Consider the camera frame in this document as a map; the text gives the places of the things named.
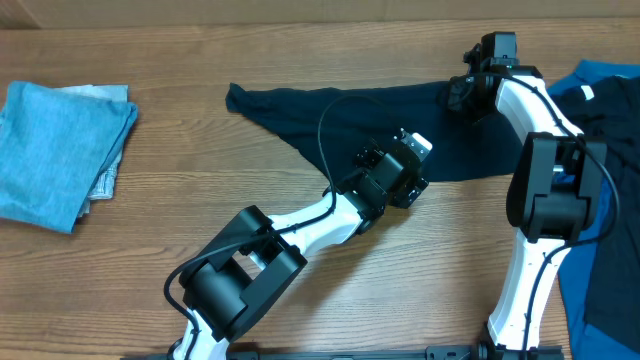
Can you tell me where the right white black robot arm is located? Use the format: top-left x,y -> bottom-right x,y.
448,72 -> 611,359

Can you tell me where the folded light blue cloth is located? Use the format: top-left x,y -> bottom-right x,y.
1,81 -> 138,233

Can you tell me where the black t-shirt at right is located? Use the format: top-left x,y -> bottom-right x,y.
552,75 -> 640,354

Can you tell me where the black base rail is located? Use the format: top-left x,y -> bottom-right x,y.
119,342 -> 566,360

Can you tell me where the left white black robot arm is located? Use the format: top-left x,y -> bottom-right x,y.
164,131 -> 432,359

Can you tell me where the dark navy t-shirt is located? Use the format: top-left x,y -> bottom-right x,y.
226,82 -> 522,182

